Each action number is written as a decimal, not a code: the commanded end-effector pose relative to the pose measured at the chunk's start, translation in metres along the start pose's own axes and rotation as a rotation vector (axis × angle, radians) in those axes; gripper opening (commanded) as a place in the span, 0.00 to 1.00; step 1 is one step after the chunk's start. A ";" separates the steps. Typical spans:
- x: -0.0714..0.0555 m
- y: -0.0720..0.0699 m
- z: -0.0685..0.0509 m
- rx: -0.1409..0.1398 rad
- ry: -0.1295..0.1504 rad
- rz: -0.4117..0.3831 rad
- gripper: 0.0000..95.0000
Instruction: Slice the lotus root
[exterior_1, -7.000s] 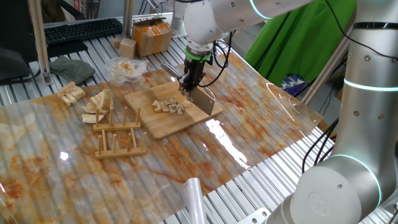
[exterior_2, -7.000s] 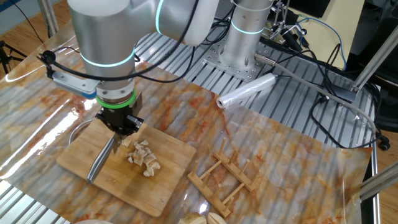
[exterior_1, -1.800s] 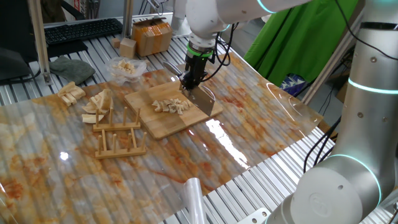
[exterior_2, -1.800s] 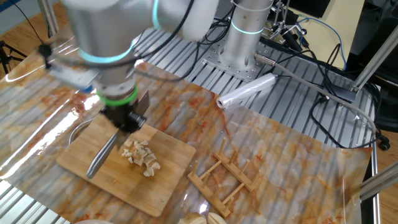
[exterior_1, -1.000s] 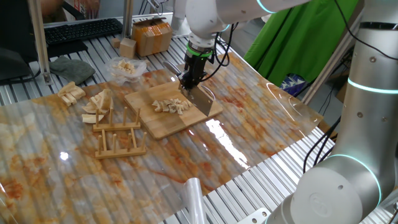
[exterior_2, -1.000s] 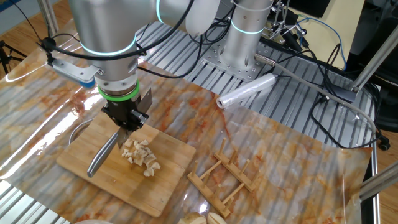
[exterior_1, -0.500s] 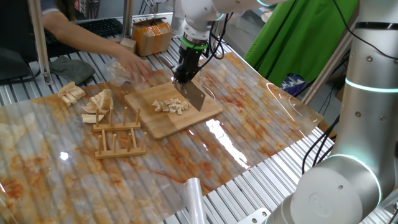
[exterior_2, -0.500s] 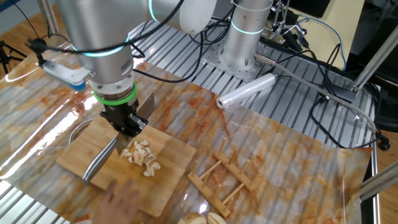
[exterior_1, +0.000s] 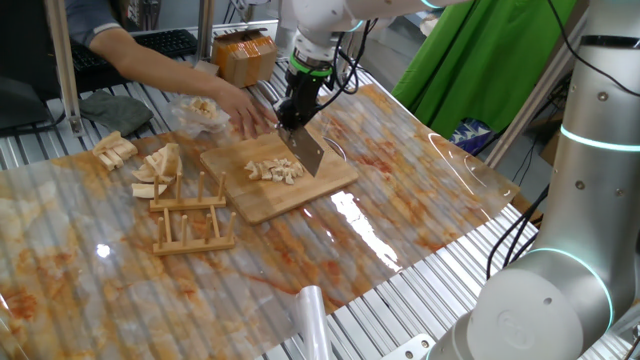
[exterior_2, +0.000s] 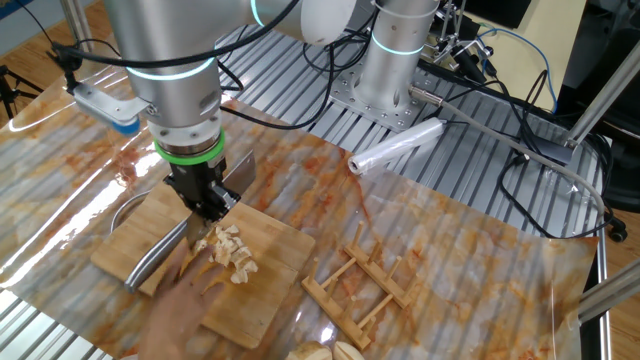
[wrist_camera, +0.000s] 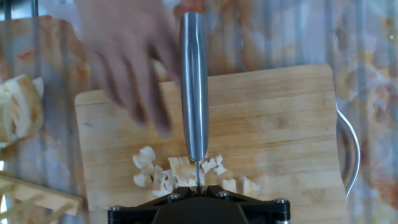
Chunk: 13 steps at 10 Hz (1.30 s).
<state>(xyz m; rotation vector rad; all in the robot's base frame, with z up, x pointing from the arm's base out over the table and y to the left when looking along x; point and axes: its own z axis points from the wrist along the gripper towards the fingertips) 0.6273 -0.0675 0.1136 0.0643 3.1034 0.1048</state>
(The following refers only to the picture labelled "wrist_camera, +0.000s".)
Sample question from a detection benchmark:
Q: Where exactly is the bamboo cutting board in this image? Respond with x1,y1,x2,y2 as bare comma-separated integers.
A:
74,63,349,224

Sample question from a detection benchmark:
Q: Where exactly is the small pale lotus root piece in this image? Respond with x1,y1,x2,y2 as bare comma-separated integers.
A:
32,77,45,99

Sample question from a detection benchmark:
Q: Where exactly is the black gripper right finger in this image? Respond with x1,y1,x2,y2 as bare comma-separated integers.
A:
200,184,292,224

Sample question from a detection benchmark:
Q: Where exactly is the wooden peg dish rack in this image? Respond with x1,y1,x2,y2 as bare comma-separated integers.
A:
0,174,83,224

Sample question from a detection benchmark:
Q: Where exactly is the marble pattern plastic mat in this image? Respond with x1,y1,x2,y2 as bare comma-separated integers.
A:
0,0,398,224

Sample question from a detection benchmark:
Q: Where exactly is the person right hand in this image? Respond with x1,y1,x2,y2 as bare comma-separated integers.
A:
74,0,183,138

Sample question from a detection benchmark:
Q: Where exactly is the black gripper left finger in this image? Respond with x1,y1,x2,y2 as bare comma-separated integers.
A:
107,185,198,224

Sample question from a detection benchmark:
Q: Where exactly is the steel cleaver knife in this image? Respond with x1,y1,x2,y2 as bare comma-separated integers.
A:
179,11,210,187

